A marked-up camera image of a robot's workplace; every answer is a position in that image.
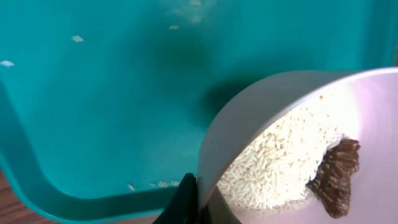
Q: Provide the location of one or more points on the brown food scrap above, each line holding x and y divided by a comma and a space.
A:
332, 183

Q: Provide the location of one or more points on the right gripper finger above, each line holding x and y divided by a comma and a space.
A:
183, 208

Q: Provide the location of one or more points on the small white plate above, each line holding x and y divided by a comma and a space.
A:
369, 109

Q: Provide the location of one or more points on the teal plastic serving tray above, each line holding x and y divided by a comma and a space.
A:
100, 100

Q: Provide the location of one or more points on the pile of white rice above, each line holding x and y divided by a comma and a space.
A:
271, 174

